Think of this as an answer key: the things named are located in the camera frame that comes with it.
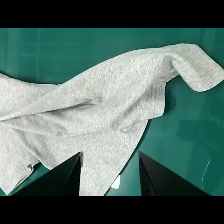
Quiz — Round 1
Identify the grey T-shirt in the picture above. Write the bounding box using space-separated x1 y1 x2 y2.
0 43 224 197

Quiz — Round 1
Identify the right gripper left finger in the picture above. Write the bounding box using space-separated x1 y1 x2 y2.
14 151 83 197

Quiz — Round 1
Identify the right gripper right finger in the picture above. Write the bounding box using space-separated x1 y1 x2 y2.
138 151 212 197

